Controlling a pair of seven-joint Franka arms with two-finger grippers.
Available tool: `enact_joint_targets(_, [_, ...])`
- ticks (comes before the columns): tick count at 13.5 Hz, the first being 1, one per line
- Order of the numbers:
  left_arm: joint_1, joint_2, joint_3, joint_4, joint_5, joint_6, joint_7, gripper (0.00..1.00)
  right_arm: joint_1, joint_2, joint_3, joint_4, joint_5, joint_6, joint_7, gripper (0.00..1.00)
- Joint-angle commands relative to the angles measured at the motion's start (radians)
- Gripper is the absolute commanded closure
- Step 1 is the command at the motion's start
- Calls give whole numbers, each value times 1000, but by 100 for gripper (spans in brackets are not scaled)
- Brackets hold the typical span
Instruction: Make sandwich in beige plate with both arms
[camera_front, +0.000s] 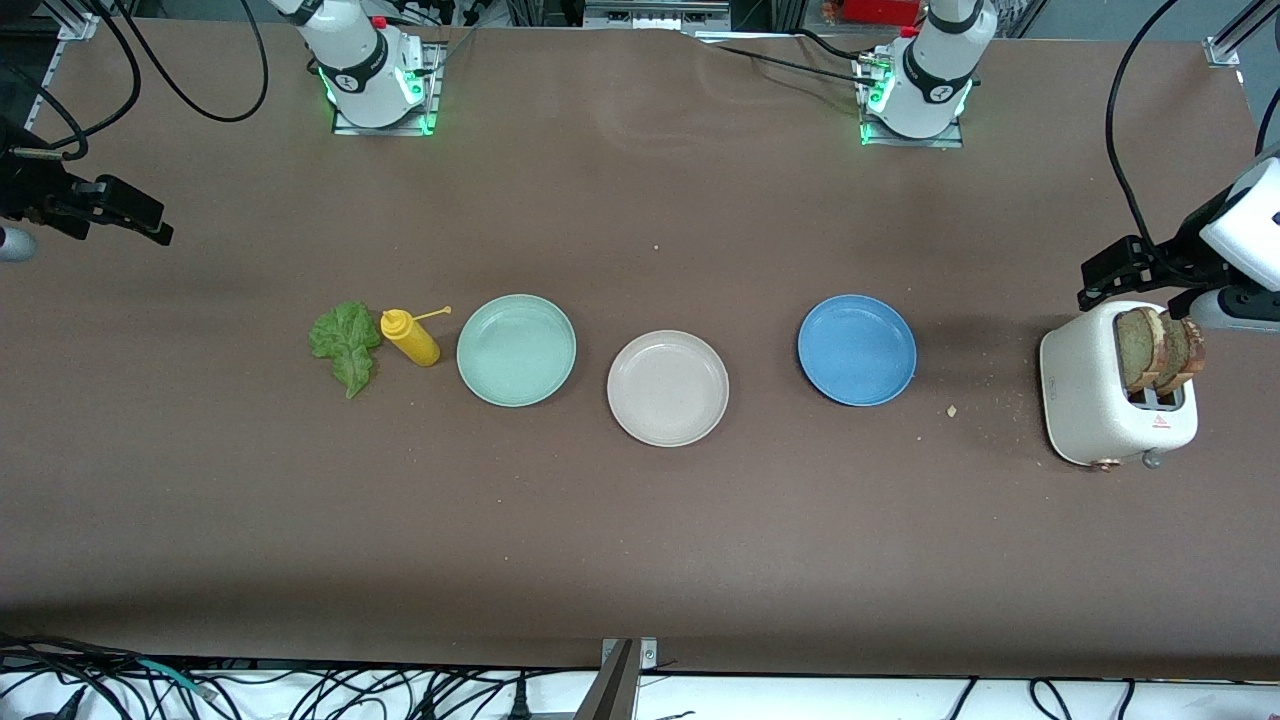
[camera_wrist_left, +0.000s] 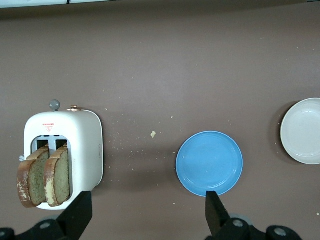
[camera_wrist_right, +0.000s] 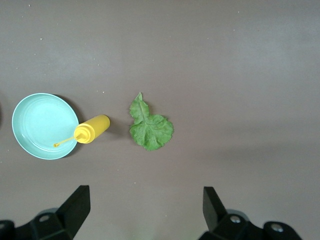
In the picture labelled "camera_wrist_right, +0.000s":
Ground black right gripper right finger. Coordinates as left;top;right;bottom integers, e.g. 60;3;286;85
198;186;304;240

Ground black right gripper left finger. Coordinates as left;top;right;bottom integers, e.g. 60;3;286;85
0;185;91;240

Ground yellow squeeze bottle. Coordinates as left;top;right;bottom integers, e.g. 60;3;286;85
53;114;111;148

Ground green lettuce leaf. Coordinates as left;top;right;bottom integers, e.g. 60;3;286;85
128;92;175;152

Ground mint green plate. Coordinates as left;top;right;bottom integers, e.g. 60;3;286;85
11;92;81;161

